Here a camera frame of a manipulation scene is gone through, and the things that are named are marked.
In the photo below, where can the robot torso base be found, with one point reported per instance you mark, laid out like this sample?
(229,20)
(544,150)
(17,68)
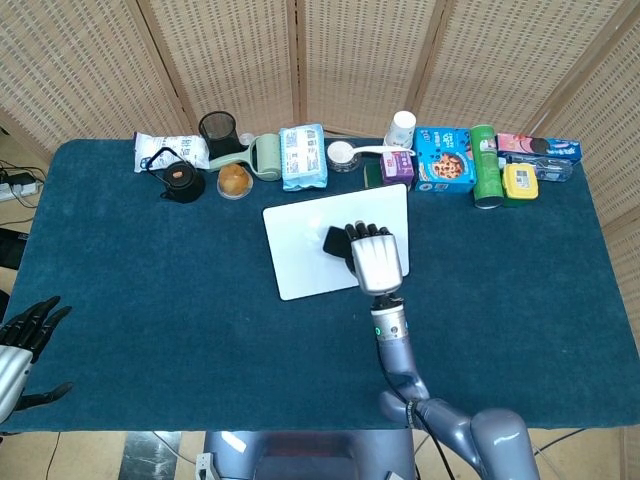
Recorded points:
(310,455)

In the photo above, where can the black rectangular block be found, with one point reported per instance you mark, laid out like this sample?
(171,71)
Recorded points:
(334,241)

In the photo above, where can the black cast iron teapot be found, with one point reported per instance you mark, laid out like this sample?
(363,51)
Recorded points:
(181,181)

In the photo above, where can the green lint roller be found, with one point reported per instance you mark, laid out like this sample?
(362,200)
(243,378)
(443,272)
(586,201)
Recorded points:
(265,156)

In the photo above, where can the white rectangular board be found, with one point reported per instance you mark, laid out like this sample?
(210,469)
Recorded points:
(320,240)

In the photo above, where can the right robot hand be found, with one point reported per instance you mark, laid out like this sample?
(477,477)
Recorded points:
(375,260)

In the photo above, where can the light blue tissue pack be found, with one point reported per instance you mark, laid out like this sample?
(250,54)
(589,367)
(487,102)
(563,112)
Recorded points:
(302,157)

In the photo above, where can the white snack bag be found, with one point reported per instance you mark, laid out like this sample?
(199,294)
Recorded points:
(170,150)

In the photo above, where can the green chips can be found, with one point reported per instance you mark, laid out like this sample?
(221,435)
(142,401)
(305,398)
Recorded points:
(486,167)

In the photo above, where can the purple small box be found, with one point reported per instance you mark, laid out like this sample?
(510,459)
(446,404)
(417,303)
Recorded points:
(398,168)

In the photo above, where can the small clear plastic cap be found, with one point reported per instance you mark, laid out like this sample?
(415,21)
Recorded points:
(245,138)

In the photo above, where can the clear round jar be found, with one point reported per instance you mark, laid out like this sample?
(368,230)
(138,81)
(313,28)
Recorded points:
(344,157)

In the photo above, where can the white plastic spoon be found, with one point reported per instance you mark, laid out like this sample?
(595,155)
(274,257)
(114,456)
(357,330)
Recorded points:
(380,149)

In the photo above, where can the black mesh pen holder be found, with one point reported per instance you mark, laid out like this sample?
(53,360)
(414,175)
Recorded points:
(219,134)

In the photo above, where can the blue table cloth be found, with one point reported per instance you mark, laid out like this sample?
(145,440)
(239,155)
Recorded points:
(250,310)

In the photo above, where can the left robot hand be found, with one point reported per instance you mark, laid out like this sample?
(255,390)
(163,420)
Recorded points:
(15,350)

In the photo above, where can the yellow lidded container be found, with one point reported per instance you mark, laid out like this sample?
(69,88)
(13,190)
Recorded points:
(520,184)

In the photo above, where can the bread in plastic cup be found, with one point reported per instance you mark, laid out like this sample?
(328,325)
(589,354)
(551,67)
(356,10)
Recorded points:
(233,181)

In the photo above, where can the woven folding screen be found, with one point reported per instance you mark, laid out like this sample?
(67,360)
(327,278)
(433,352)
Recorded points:
(320,65)

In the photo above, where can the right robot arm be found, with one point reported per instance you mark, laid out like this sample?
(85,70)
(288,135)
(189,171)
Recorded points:
(440,400)

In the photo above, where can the pink and blue cookie box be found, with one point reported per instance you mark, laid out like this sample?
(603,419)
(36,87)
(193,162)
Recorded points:
(540,148)

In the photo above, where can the white power strip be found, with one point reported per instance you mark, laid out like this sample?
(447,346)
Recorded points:
(18,190)

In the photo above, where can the dark green small box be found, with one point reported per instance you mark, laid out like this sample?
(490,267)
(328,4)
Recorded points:
(372,176)

